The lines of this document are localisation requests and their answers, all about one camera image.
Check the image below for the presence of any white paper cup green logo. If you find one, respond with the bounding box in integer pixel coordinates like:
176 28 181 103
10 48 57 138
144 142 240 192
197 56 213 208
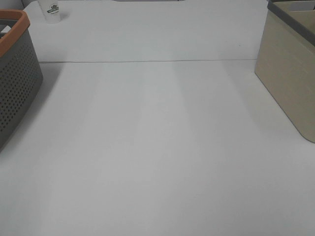
38 0 61 24

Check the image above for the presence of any beige bin grey rim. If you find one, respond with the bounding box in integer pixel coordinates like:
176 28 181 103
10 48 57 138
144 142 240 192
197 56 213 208
254 0 315 143

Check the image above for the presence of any grey perforated basket orange rim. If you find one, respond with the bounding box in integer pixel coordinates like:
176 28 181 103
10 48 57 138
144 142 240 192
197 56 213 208
0 9 43 147

